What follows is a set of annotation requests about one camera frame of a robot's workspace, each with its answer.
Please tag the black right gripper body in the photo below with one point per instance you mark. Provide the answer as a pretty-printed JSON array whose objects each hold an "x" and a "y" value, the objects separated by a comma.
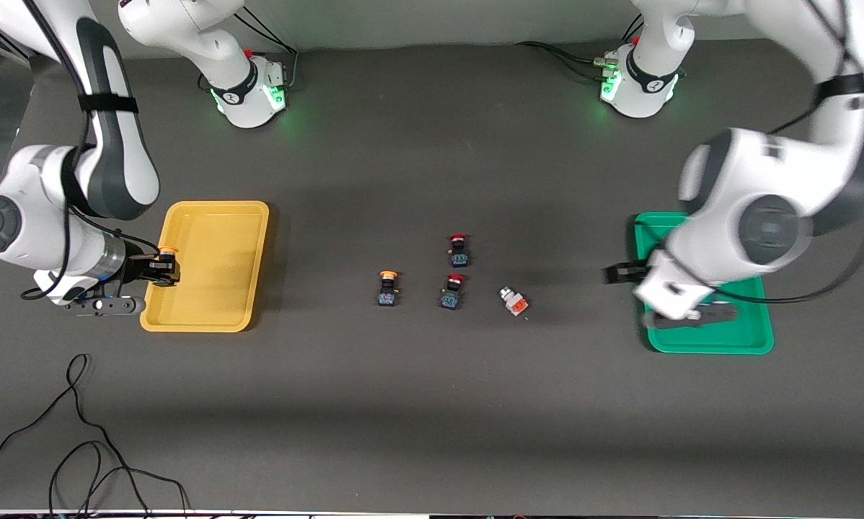
[{"x": 135, "y": 269}]

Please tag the yellow mushroom push button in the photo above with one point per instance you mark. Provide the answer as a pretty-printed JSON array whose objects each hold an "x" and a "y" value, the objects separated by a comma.
[
  {"x": 387, "y": 292},
  {"x": 167, "y": 250}
]

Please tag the orange-base white push button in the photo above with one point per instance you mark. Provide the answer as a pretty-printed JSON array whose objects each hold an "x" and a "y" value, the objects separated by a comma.
[{"x": 515, "y": 303}]

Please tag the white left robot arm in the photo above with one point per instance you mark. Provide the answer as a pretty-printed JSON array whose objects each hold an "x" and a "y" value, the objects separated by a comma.
[{"x": 749, "y": 187}]

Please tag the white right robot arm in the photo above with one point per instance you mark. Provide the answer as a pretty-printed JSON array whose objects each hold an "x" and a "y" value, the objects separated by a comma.
[{"x": 118, "y": 166}]

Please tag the yellow plastic tray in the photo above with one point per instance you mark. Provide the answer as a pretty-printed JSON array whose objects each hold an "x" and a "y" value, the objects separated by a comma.
[{"x": 216, "y": 288}]

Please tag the green plastic tray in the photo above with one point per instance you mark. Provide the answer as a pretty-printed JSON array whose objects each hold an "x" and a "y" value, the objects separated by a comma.
[{"x": 735, "y": 335}]

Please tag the red mushroom push button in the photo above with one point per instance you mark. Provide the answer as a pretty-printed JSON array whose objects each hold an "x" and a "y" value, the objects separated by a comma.
[
  {"x": 451, "y": 297},
  {"x": 459, "y": 256}
]

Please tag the dark gray table mat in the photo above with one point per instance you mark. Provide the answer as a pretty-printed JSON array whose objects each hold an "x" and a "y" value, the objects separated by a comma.
[{"x": 403, "y": 404}]

